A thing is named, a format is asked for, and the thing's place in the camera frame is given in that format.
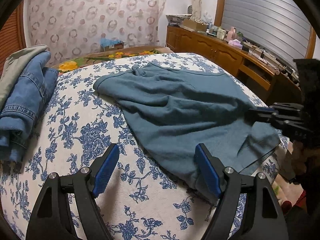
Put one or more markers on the grey green folded garment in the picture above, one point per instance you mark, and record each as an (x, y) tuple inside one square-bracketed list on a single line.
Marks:
[(14, 66)]

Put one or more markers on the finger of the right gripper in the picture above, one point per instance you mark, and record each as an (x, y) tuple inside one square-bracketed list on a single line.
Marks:
[(280, 122), (282, 107)]

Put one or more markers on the brown cardboard box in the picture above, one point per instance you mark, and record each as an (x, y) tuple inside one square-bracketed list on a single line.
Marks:
[(193, 25)]

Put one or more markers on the teal blue pants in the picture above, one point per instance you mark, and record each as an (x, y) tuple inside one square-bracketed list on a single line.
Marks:
[(170, 111)]

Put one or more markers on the grey window roller shutter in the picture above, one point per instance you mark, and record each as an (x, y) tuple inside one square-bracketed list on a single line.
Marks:
[(279, 26)]

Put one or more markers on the cardboard box blue cloth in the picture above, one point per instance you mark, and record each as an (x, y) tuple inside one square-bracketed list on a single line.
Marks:
[(108, 45)]

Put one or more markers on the wooden sideboard cabinet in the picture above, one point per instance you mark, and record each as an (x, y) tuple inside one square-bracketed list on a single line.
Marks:
[(269, 84)]

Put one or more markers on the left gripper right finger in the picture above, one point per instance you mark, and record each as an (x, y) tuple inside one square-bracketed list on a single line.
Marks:
[(262, 217)]

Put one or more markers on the blue denim jeans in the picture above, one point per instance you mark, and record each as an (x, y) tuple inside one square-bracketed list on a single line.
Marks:
[(31, 92)]

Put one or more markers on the pink bottle on sideboard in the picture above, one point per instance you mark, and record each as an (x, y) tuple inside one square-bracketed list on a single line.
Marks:
[(231, 35)]

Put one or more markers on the patterned pink circle curtain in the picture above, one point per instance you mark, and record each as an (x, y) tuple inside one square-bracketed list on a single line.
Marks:
[(71, 28)]

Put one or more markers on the right hand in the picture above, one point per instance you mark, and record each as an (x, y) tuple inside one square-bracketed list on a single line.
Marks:
[(304, 158)]

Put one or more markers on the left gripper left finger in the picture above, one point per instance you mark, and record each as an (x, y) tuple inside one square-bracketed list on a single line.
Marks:
[(51, 216)]

